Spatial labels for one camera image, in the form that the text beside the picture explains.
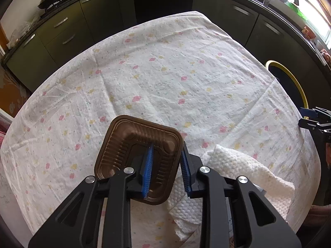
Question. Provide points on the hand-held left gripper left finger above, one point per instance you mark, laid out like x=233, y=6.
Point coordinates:
x=148, y=170

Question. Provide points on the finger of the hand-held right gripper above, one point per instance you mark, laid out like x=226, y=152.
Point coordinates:
x=307, y=111
x=313, y=126

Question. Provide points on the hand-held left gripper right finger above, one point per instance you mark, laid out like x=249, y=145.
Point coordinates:
x=185, y=170

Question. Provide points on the brown plastic tray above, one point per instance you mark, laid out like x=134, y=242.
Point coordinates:
x=121, y=144

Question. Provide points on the black bin with yellow rim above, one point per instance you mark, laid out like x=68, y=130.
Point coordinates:
x=281, y=77

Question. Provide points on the white paper towel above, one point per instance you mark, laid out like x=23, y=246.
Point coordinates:
x=232, y=165

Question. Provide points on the small brown ornament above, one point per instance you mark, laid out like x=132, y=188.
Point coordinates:
x=325, y=55

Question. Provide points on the red cup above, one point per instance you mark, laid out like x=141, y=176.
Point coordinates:
x=308, y=31

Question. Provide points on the white floral tablecloth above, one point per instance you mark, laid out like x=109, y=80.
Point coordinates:
x=165, y=82

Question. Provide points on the black stone countertop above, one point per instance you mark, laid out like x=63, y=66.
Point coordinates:
x=289, y=18

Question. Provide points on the green plastic tray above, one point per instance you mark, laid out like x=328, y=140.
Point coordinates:
x=297, y=11

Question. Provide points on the green lower cabinets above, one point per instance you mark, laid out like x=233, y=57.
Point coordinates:
x=103, y=10

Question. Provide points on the clear plastic bags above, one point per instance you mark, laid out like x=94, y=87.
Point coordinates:
x=23, y=33

